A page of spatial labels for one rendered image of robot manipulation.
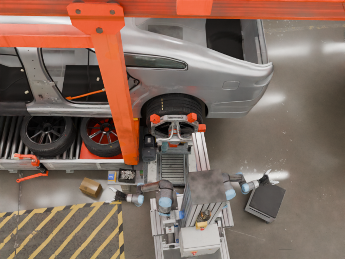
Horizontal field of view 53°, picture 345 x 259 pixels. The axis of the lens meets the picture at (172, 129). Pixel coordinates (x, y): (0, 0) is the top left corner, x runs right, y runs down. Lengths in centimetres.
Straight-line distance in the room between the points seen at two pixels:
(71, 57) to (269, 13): 305
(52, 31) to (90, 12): 45
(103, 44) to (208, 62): 139
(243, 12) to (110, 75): 106
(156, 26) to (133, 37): 131
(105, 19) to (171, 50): 141
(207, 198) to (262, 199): 197
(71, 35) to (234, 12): 102
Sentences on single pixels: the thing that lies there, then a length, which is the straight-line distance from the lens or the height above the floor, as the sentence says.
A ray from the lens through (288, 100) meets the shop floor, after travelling 554.
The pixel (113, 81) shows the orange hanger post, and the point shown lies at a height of 228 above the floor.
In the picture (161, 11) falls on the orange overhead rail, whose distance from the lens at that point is 204.
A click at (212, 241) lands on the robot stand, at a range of 327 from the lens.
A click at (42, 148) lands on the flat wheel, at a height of 50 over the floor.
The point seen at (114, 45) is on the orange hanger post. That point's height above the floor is 268.
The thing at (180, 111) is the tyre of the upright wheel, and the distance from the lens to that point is 377.
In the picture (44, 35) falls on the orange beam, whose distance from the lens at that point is 239.
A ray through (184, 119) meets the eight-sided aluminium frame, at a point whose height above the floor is 112.
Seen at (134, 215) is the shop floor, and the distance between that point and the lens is 455.
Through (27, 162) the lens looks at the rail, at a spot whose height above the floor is 39.
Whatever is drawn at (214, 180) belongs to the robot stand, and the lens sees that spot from 256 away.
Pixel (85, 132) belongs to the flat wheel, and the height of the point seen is 50.
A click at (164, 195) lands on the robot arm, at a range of 308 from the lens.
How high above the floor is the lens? 443
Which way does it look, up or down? 63 degrees down
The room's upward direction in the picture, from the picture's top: 4 degrees clockwise
